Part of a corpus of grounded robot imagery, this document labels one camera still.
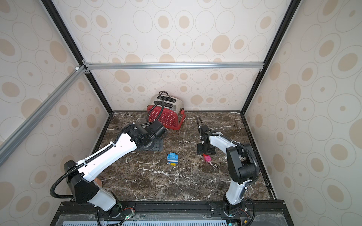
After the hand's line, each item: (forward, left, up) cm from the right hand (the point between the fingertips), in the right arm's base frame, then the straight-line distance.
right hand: (209, 152), depth 94 cm
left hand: (-9, +30, +19) cm, 37 cm away
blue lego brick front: (-9, +21, +1) cm, 23 cm away
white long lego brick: (-10, +23, +6) cm, 26 cm away
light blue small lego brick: (-8, +23, +10) cm, 26 cm away
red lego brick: (-2, +3, -1) cm, 4 cm away
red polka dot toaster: (+21, +28, +19) cm, 40 cm away
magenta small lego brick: (-5, +1, +2) cm, 6 cm away
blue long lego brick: (-9, +21, +8) cm, 24 cm away
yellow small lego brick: (-10, +23, 0) cm, 25 cm away
